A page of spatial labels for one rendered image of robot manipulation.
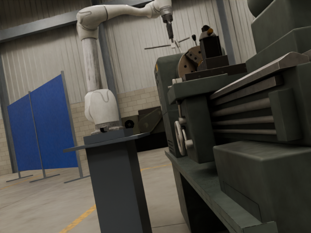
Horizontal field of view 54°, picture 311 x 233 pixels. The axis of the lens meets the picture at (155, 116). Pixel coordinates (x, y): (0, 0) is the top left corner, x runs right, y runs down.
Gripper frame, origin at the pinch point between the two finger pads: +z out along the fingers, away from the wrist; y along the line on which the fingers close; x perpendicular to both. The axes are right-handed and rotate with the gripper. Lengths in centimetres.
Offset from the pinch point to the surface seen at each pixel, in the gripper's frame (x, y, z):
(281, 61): -4, 160, 50
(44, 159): -300, -578, 84
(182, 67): -0.7, 25.5, 23.3
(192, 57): 6.4, 29.5, 18.9
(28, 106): -326, -610, -65
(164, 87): -13.0, 9.3, 31.6
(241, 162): -12, 149, 69
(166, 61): -7.8, 9.9, 14.4
